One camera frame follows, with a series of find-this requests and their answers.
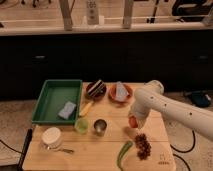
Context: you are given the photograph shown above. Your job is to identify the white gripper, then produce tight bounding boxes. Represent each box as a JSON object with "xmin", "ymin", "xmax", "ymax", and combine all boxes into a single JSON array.
[{"xmin": 128, "ymin": 103, "xmax": 149, "ymax": 129}]

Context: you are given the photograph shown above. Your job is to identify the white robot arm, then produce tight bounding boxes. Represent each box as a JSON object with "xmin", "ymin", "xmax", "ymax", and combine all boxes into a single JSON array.
[{"xmin": 129, "ymin": 80, "xmax": 213, "ymax": 141}]

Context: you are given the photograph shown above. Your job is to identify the metal cup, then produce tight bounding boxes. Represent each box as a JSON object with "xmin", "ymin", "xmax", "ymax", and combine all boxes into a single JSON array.
[{"xmin": 94, "ymin": 119, "xmax": 107, "ymax": 136}]

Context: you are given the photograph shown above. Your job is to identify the grey cloth piece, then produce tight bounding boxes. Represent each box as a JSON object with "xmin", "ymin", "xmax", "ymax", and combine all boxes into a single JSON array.
[{"xmin": 115, "ymin": 82, "xmax": 129, "ymax": 102}]

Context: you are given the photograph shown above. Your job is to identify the orange plate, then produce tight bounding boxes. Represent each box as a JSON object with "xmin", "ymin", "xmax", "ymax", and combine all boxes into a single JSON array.
[{"xmin": 108, "ymin": 84, "xmax": 133, "ymax": 103}]

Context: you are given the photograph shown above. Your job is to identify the bunch of dark grapes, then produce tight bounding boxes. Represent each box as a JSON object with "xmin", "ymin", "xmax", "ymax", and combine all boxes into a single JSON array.
[{"xmin": 135, "ymin": 133, "xmax": 151, "ymax": 160}]

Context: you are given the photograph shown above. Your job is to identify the green chili pepper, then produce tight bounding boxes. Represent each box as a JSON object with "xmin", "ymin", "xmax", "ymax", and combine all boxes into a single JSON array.
[{"xmin": 116, "ymin": 141, "xmax": 133, "ymax": 171}]

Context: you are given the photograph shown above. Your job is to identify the dark bowl with cake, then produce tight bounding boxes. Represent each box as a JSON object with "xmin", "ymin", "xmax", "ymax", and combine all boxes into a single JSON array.
[{"xmin": 85, "ymin": 80, "xmax": 107, "ymax": 101}]

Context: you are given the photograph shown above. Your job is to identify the dark blue bag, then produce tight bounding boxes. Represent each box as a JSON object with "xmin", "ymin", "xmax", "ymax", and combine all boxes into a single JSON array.
[{"xmin": 189, "ymin": 92, "xmax": 211, "ymax": 108}]

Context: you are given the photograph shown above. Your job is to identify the blue sponge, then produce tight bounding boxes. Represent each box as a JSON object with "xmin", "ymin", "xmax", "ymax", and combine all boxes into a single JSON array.
[{"xmin": 58, "ymin": 101, "xmax": 76, "ymax": 119}]

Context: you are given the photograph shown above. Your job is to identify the green plastic tray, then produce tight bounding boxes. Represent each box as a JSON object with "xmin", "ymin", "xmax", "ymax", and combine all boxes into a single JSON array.
[{"xmin": 32, "ymin": 79, "xmax": 82, "ymax": 125}]

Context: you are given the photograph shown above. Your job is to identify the metal spoon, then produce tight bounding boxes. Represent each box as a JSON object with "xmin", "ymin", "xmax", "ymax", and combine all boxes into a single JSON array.
[{"xmin": 46, "ymin": 145, "xmax": 75, "ymax": 154}]

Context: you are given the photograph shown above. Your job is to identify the black cable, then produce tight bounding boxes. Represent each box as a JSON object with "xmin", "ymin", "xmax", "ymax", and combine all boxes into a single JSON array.
[{"xmin": 169, "ymin": 129, "xmax": 198, "ymax": 171}]

